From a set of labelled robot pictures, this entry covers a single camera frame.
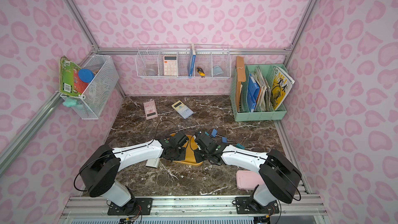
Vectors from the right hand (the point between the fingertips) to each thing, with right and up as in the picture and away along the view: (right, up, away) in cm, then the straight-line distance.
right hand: (196, 153), depth 85 cm
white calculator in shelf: (-16, +51, +9) cm, 54 cm away
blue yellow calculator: (-11, +24, +25) cm, 36 cm away
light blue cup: (+13, +49, +16) cm, 53 cm away
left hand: (-8, -1, +3) cm, 8 cm away
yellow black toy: (+2, +48, +10) cm, 49 cm away
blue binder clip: (+11, +9, +13) cm, 19 cm away
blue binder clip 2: (+17, +6, +10) cm, 20 cm away
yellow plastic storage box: (-3, 0, -5) cm, 6 cm away
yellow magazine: (+54, +39, +13) cm, 68 cm away
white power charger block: (-23, -4, -1) cm, 23 cm away
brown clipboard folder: (+24, +42, -1) cm, 48 cm away
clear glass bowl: (-29, +47, +12) cm, 57 cm away
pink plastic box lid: (+27, -12, -6) cm, 30 cm away
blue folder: (+35, +34, +12) cm, 50 cm away
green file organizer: (+40, +32, +11) cm, 52 cm away
